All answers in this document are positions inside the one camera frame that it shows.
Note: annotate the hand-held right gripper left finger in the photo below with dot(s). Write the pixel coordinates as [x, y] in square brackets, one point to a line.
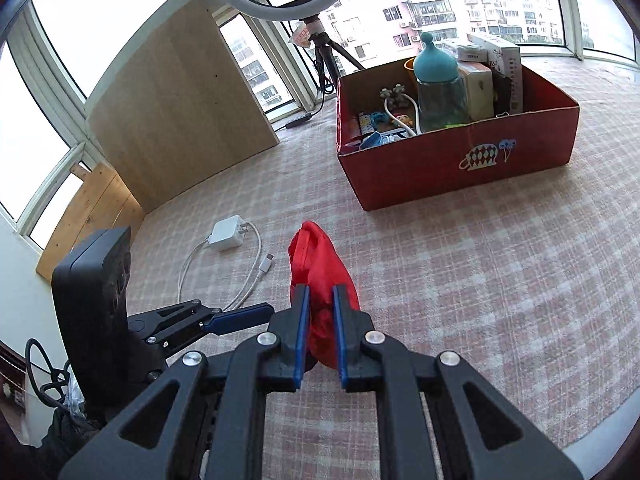
[301, 340]

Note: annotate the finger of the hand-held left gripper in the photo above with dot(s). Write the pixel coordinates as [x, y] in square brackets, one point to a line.
[240, 317]
[167, 349]

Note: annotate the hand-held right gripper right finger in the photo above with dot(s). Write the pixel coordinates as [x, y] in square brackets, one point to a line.
[341, 340]

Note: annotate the red cloth bag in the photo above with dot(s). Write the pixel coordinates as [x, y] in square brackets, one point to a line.
[320, 265]

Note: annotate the white power adapter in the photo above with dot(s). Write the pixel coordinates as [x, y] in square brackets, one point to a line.
[227, 234]

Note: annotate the red cardboard box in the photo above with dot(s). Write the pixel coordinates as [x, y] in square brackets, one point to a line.
[450, 170]

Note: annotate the person's left forearm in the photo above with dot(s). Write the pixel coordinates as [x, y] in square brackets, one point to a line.
[65, 440]

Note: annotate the orange wooden plank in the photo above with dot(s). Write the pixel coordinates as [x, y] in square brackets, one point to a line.
[95, 215]

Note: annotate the light wooden board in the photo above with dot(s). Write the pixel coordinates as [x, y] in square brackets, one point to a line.
[180, 105]

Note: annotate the colourful small box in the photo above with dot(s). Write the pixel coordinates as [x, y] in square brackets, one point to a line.
[361, 125]

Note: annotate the green packet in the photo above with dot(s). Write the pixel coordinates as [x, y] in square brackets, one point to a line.
[452, 124]

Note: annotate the grey flower shaped hook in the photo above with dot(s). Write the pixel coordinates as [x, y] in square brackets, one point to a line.
[392, 94]

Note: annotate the teal capped bottle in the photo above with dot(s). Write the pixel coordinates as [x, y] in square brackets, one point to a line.
[440, 85]

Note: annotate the black tripod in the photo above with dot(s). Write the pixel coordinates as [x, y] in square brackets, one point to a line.
[325, 55]

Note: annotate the yellow cup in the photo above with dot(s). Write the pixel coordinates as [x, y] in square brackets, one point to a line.
[410, 67]

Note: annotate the peach tissue pack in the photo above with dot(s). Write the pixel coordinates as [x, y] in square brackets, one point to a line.
[475, 92]

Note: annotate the red paper tag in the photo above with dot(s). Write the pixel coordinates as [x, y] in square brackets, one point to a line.
[301, 36]

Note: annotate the button print tissue pack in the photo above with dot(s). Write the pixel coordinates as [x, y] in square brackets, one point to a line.
[467, 52]

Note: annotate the white box with red print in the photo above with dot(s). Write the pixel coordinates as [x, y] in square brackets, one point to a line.
[507, 70]

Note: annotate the white window frame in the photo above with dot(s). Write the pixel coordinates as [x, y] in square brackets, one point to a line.
[55, 67]

